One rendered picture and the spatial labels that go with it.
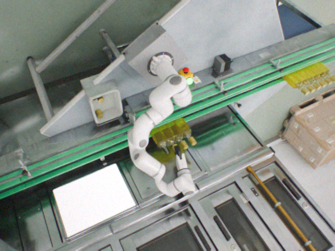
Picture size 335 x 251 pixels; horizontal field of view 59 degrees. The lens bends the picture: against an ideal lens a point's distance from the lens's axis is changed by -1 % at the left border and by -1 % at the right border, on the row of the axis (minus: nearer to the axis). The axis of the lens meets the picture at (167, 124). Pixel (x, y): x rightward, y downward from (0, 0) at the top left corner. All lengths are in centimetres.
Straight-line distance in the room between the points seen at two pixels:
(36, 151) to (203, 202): 102
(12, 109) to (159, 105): 140
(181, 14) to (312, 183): 453
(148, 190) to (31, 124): 100
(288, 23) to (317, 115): 316
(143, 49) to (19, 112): 121
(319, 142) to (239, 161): 344
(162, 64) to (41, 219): 111
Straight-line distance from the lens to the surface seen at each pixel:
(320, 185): 579
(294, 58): 235
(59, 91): 247
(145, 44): 159
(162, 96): 136
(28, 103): 247
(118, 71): 173
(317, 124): 552
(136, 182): 186
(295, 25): 271
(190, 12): 174
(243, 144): 209
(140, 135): 139
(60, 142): 188
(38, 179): 190
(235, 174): 194
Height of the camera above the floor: 201
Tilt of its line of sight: 33 degrees down
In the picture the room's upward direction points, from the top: 147 degrees clockwise
